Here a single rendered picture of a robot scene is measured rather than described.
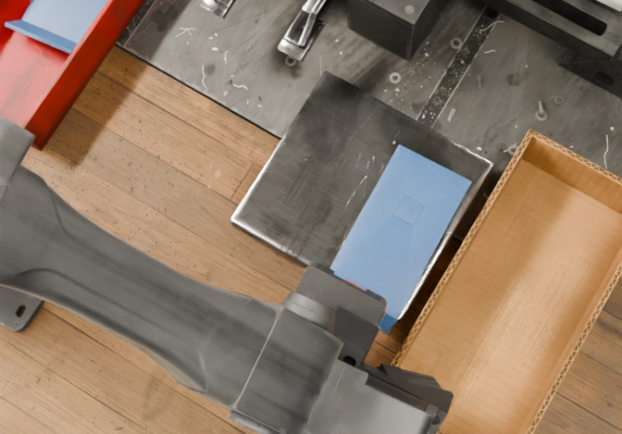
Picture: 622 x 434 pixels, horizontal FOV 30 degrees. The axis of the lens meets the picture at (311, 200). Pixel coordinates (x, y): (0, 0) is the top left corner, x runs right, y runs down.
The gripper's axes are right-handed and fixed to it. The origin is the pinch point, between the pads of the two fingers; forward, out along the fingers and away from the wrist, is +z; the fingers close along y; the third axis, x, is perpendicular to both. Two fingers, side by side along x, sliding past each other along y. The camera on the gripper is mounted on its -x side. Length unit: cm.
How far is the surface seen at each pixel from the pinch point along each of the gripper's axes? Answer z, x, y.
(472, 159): 9.6, -3.5, 13.7
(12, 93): 5.3, 35.7, 0.6
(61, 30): 8.5, 34.9, 7.1
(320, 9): 5.9, 13.4, 19.9
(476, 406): 1.6, -13.3, -2.9
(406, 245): 4.6, -2.0, 5.6
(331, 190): 5.9, 5.9, 6.5
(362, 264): 3.1, 0.5, 2.8
